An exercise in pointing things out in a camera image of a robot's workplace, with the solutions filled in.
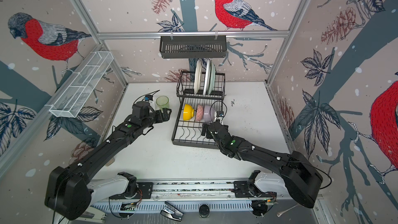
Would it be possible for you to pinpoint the black hanging wall basket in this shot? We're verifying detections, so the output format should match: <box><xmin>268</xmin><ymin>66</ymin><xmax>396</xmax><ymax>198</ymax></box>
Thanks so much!
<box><xmin>159</xmin><ymin>35</ymin><xmax>227</xmax><ymax>59</ymax></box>

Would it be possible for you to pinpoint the white wire mesh shelf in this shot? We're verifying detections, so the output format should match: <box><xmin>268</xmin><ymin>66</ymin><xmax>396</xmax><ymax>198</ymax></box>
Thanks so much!
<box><xmin>49</xmin><ymin>51</ymin><xmax>114</xmax><ymax>118</ymax></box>

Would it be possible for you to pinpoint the white plate blue rim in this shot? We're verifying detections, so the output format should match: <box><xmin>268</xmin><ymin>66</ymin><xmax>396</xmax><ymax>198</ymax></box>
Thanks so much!
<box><xmin>203</xmin><ymin>59</ymin><xmax>212</xmax><ymax>95</ymax></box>

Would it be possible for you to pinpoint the lilac ceramic bowl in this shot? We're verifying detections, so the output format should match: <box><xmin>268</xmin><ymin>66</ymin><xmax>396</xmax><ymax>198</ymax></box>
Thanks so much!
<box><xmin>202</xmin><ymin>105</ymin><xmax>216</xmax><ymax>123</ymax></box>

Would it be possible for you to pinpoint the red patterned bowl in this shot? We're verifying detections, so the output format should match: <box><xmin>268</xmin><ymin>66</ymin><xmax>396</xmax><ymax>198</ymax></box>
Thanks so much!
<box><xmin>195</xmin><ymin>105</ymin><xmax>204</xmax><ymax>122</ymax></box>

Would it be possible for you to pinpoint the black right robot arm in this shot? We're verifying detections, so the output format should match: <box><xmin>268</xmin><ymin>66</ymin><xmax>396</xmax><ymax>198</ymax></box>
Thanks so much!
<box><xmin>207</xmin><ymin>122</ymin><xmax>323</xmax><ymax>208</ymax></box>

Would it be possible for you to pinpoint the pale green plate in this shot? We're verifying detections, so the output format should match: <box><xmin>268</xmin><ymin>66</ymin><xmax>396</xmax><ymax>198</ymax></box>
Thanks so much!
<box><xmin>208</xmin><ymin>63</ymin><xmax>216</xmax><ymax>95</ymax></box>

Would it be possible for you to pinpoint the cream white plate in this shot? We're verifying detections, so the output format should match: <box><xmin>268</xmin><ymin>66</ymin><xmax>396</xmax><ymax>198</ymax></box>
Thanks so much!
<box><xmin>194</xmin><ymin>59</ymin><xmax>202</xmax><ymax>94</ymax></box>

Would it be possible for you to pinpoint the black two-tier dish rack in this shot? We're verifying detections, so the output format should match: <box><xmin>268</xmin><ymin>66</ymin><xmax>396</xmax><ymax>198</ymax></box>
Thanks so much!
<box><xmin>172</xmin><ymin>71</ymin><xmax>227</xmax><ymax>149</ymax></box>

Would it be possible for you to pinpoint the yellow bowl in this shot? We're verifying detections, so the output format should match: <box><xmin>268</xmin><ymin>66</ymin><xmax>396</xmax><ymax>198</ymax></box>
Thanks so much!
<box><xmin>183</xmin><ymin>104</ymin><xmax>194</xmax><ymax>121</ymax></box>

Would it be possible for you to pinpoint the metal spoon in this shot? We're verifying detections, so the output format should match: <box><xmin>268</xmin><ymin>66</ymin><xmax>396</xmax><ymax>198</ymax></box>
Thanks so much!
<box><xmin>276</xmin><ymin>205</ymin><xmax>296</xmax><ymax>217</ymax></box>

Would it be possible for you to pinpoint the green glass tumbler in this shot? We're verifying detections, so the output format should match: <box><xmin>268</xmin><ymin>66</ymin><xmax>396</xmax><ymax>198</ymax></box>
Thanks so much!
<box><xmin>155</xmin><ymin>95</ymin><xmax>170</xmax><ymax>111</ymax></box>

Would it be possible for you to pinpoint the clear glass tumbler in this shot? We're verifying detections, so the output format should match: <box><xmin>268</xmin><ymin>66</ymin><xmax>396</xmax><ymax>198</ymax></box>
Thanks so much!
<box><xmin>148</xmin><ymin>100</ymin><xmax>156</xmax><ymax>110</ymax></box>

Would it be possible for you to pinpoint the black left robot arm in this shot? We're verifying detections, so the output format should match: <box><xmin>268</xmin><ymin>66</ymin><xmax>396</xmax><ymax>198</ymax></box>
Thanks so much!
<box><xmin>44</xmin><ymin>101</ymin><xmax>172</xmax><ymax>220</ymax></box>

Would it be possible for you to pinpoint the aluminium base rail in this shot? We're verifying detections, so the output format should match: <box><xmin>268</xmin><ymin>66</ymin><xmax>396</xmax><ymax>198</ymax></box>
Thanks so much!
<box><xmin>93</xmin><ymin>178</ymin><xmax>280</xmax><ymax>215</ymax></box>

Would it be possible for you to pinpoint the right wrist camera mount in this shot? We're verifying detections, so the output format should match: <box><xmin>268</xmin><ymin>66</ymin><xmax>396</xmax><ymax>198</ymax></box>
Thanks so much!
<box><xmin>215</xmin><ymin>111</ymin><xmax>225</xmax><ymax>124</ymax></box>

